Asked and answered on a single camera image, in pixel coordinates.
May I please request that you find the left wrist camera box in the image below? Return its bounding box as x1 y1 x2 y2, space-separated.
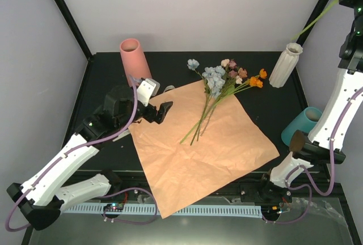
137 78 160 107

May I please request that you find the teal cylindrical vase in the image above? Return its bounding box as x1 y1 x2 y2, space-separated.
281 107 322 146

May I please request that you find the pink ceramic vase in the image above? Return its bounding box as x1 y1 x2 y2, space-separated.
120 39 152 86

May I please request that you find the white slotted cable duct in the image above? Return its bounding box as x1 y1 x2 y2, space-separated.
64 202 262 218

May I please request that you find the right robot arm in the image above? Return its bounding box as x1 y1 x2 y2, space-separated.
258 0 362 201

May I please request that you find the green and orange wrapping paper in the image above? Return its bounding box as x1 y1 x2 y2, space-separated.
129 81 279 218

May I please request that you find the right black frame post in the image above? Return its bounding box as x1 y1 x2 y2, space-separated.
292 0 339 46

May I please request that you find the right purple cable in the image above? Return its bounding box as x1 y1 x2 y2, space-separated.
261 86 363 225

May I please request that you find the blue artificial flower bunch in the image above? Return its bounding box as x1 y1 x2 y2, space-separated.
180 59 230 145

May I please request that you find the left black frame post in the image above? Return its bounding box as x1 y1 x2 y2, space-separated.
54 0 92 61

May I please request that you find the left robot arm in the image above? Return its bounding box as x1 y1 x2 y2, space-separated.
7 82 173 230

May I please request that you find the orange artificial flower bunch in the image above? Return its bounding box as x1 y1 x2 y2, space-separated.
216 68 268 104

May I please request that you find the black frame post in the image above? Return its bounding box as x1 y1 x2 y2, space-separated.
54 0 92 61
292 0 339 46

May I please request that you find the cream printed ribbon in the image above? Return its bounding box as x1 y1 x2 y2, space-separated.
112 85 175 142

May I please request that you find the white ribbed vase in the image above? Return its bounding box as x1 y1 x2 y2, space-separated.
269 43 303 88

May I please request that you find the pink artificial flower bunch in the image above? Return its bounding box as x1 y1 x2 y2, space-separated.
199 60 247 137

